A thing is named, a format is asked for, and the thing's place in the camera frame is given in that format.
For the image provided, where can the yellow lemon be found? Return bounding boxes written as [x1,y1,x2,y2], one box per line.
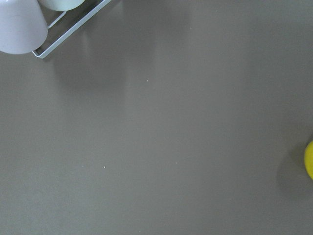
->
[304,141,313,179]

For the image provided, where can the pale green upturned cup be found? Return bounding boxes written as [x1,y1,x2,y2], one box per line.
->
[39,0,85,11]

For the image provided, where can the lilac upturned cup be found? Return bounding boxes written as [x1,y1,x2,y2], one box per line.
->
[0,0,48,54]

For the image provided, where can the white wire cup rack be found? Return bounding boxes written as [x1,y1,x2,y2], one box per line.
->
[32,0,111,59]

